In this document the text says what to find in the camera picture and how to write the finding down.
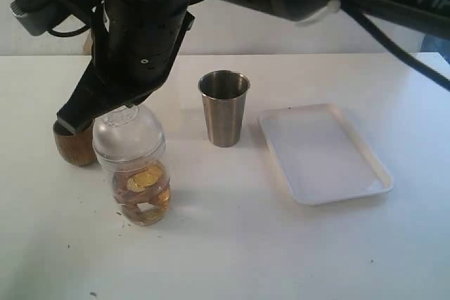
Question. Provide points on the stainless steel tumbler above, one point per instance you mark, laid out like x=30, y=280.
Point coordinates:
x=223, y=95

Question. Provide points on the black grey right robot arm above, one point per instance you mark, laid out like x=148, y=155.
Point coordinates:
x=429, y=16

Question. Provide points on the clear plastic shaker jar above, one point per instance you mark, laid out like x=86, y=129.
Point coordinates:
x=110, y=168

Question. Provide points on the coins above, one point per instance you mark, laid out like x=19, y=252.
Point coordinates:
x=143, y=195

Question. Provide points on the clear dome shaker lid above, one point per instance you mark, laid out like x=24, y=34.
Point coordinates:
x=127, y=134

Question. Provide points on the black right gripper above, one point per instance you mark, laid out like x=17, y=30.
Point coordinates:
x=131, y=57

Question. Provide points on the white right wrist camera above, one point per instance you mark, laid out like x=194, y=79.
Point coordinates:
x=40, y=16

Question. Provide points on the brown wooden cup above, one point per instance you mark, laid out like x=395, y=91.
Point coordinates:
x=75, y=149

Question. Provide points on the white rectangular tray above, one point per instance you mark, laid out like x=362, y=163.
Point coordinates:
x=322, y=156

